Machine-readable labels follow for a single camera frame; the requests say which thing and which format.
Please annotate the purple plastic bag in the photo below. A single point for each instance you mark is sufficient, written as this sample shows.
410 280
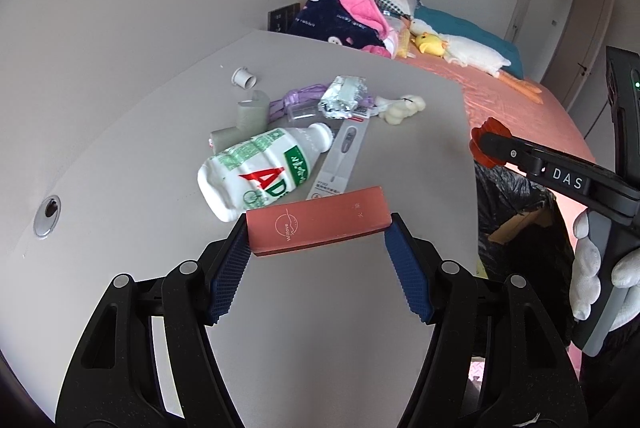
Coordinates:
295 98

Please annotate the person's right hand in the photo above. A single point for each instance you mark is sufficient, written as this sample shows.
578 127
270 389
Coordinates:
586 273

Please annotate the black trash bag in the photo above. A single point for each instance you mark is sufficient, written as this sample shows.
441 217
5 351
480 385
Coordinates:
500 198

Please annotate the brown cardboard box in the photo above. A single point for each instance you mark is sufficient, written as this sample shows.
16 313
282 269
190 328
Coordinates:
515 225

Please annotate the navy printed fleece blanket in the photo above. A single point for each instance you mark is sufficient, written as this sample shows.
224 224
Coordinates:
320 20

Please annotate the white printed blanket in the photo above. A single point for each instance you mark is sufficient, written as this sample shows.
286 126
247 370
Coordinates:
400 28

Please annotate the small cream plush toy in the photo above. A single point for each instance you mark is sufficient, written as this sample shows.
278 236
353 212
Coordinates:
400 110

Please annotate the grey thermometer box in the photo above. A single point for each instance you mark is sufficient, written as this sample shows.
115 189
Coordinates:
340 153

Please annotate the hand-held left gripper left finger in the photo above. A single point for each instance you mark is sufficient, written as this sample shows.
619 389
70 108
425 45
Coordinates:
230 278

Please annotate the yellow duck plush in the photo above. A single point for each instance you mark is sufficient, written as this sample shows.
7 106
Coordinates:
427 44

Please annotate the silver foil wrapper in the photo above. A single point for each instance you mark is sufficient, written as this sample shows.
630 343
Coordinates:
340 98

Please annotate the salmon red rectangular box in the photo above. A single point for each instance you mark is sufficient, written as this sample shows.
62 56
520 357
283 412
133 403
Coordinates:
315 223

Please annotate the small white pipe cap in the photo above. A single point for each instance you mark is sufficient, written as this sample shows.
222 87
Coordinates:
244 79

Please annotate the white door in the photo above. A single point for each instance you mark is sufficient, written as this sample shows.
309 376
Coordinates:
545 8

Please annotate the white goose plush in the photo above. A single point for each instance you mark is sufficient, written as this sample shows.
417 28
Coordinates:
470 50

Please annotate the bed with pink sheet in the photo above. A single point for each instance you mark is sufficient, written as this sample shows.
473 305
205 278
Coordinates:
500 108

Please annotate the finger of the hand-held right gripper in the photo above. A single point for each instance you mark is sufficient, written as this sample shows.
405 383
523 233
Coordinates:
520 158

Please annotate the clear plastic measuring cup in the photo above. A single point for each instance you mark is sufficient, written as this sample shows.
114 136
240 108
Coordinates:
302 112

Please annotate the black wall socket panel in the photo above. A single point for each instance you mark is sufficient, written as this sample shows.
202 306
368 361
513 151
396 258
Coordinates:
277 20

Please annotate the pink fleece blanket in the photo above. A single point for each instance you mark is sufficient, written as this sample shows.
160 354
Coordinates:
360 8

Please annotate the grey pipe tee fitting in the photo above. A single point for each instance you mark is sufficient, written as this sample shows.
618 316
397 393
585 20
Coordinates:
250 118

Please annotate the red scalloped cap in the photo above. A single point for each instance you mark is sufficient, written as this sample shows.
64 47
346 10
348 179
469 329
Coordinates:
492 128

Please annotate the white green-label milk bottle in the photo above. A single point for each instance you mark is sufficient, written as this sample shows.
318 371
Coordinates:
250 168

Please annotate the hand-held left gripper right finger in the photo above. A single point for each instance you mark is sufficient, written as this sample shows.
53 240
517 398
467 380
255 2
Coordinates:
405 278

